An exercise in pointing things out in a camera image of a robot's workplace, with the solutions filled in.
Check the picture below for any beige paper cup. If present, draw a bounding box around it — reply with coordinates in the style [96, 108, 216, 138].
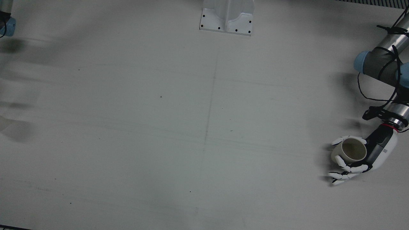
[331, 138, 367, 167]

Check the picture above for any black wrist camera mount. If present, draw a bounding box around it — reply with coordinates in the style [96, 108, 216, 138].
[362, 106, 384, 121]

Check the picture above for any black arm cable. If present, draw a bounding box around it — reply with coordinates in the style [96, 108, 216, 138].
[357, 6, 409, 112]

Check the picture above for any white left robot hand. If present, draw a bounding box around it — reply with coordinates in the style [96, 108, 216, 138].
[328, 123, 399, 186]

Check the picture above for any white post base bracket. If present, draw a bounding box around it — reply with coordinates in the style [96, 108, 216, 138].
[199, 0, 255, 36]

